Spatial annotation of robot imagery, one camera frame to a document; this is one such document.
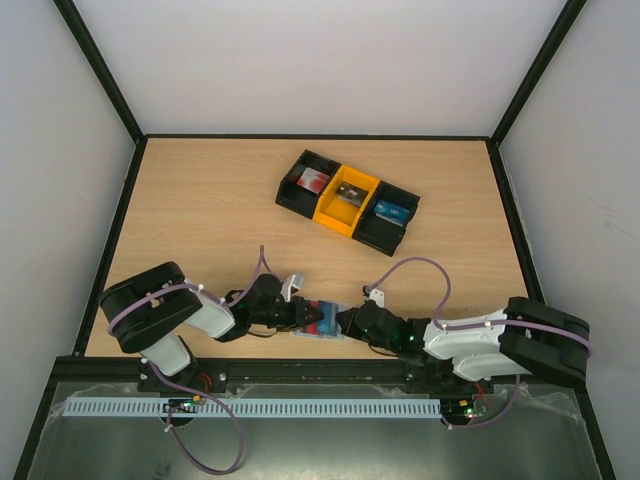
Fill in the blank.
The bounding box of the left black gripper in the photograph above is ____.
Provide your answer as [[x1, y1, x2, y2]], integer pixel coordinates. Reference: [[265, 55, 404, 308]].
[[250, 296, 324, 332]]

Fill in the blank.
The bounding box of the beige card holder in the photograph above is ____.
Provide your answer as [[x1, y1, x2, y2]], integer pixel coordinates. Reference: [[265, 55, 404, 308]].
[[292, 300, 350, 340]]

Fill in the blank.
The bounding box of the black bin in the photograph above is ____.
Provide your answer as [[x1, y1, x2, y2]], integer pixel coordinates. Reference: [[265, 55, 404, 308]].
[[352, 181, 421, 257], [275, 150, 342, 219]]

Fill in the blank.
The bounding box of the yellow bin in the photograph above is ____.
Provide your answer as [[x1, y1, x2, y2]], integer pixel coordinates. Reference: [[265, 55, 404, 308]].
[[312, 165, 380, 238]]

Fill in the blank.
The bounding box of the blue card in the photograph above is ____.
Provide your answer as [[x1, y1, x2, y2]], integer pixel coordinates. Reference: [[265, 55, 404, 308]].
[[318, 301, 341, 338], [374, 200, 410, 227]]

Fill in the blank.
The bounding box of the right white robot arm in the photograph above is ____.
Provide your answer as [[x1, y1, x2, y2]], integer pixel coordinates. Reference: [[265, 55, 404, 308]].
[[336, 297, 591, 392]]

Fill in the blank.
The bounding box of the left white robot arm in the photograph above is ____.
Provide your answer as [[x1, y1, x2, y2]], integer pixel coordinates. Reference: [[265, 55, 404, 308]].
[[99, 262, 325, 377]]

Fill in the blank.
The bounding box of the blue card in bin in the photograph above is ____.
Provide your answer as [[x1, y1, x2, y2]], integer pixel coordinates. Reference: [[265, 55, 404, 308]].
[[374, 200, 410, 227]]

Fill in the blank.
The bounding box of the dark card in bin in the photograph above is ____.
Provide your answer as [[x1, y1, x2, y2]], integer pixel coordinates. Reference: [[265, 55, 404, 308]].
[[336, 182, 368, 208]]

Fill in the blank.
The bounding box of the red white card in bin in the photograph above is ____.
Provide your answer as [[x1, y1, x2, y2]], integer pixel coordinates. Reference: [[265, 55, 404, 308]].
[[297, 167, 329, 194]]

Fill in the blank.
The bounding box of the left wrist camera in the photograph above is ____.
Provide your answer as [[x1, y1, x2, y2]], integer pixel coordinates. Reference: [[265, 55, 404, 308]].
[[280, 273, 304, 303]]

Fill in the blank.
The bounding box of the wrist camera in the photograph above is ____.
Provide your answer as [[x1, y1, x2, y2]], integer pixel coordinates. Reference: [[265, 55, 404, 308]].
[[362, 285, 385, 308], [280, 273, 304, 303]]

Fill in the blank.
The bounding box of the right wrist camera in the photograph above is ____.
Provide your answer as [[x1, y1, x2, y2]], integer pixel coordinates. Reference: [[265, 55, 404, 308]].
[[362, 285, 385, 308]]

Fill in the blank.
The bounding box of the black aluminium frame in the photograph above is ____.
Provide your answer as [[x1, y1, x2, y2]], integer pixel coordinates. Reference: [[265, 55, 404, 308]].
[[1, 1, 639, 479]]

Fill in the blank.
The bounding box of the grey slotted cable duct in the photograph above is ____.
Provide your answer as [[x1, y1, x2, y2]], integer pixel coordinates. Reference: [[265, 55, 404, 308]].
[[59, 397, 441, 419]]

